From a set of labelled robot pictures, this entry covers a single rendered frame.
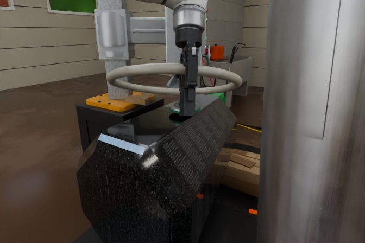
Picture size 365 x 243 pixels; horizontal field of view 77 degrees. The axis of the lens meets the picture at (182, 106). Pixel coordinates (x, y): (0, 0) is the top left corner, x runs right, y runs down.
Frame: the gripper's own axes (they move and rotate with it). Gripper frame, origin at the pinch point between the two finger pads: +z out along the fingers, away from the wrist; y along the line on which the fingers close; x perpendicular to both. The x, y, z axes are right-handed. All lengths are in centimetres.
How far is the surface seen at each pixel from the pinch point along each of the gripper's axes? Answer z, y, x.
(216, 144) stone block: 20, 84, -39
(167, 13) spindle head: -56, 66, -2
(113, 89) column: -22, 156, 35
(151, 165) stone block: 27, 52, 5
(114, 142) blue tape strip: 17, 66, 24
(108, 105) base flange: -7, 146, 37
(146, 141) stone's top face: 16, 58, 8
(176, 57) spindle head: -33, 73, -9
